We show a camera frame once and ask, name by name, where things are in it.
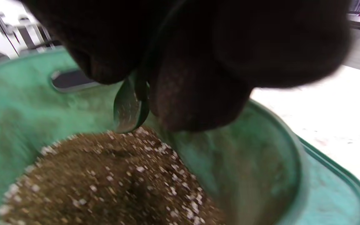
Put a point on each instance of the person's right hand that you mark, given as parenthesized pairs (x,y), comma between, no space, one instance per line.
(230,47)

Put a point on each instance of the green garden trowel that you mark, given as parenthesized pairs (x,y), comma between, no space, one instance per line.
(128,109)

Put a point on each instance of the brown potting mix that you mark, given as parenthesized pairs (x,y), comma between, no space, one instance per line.
(105,181)

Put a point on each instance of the teal plastic storage bin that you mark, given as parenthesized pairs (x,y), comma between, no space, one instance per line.
(17,103)

